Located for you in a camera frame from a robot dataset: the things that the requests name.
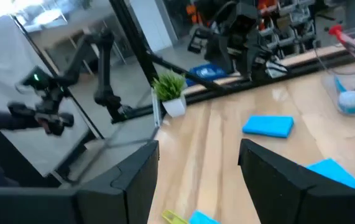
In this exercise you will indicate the red dish brush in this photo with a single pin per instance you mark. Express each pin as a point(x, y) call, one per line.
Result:
point(335, 31)

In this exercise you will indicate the low clear plastic bin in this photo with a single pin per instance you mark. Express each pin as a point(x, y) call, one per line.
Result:
point(329, 93)

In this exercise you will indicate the person's forearm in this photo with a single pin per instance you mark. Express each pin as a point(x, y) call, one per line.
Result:
point(3, 119)

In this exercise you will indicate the green plant in white pot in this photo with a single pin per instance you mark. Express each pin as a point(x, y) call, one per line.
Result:
point(169, 88)

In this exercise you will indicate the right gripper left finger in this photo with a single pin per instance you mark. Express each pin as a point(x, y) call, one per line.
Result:
point(87, 205)

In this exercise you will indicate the lime green dish brush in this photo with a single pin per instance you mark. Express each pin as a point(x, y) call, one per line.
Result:
point(172, 217)

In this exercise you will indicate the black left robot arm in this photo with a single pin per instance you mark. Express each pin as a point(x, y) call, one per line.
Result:
point(224, 40)

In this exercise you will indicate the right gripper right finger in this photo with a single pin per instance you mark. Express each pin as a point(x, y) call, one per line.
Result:
point(289, 196)

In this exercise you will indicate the blue dish brush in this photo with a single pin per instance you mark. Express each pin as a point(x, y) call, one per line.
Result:
point(349, 102)

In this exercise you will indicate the grey parts bin rack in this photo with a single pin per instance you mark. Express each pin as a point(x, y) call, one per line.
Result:
point(292, 31)

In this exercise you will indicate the blue cellulose sponge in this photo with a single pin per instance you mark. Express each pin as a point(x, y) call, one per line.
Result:
point(269, 126)
point(332, 172)
point(202, 218)

